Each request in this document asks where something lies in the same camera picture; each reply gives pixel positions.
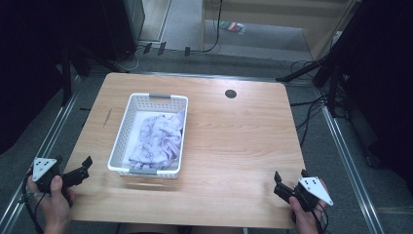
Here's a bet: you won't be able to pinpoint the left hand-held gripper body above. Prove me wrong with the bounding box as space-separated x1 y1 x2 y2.
31 157 91 193

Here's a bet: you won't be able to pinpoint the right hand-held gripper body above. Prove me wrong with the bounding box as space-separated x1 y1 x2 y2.
273 176 335 213

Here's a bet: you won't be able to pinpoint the person's right hand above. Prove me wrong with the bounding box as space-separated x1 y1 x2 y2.
288 178 328 234

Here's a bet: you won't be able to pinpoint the person's left hand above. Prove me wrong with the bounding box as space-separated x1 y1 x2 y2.
26 175 76 234

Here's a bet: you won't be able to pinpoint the white perforated plastic basket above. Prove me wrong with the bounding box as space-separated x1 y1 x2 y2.
107 93 190 179

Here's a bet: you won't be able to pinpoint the pale lilac printed cloth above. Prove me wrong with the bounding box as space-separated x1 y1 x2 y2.
128 109 186 171

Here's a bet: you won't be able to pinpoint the black upright stand pole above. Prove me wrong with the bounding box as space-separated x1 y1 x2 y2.
59 45 74 107

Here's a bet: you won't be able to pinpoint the black tripod stand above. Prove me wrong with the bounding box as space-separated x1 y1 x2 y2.
275 48 346 119

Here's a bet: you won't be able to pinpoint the dark cabinet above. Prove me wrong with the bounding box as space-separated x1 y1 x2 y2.
96 0 146 62

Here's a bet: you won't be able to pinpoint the colourful flat packet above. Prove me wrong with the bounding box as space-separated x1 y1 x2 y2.
219 20 246 35

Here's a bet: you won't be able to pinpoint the light wooden shelf unit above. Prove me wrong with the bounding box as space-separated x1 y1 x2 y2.
200 0 362 61

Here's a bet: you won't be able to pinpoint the metal floor rail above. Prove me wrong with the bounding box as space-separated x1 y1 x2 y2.
0 76 82 234
314 87 387 234

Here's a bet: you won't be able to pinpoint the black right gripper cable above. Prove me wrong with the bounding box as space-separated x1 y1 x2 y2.
311 204 329 234

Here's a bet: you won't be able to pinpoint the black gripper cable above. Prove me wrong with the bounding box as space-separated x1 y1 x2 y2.
19 171 47 234
311 204 329 234

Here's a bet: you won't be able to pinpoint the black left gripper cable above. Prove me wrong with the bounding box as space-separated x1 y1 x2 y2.
19 171 47 234

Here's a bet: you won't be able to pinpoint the black floor cables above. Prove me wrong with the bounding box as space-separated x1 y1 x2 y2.
288 59 345 148

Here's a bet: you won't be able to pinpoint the black hanging cable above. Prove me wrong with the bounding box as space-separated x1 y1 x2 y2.
200 0 225 54

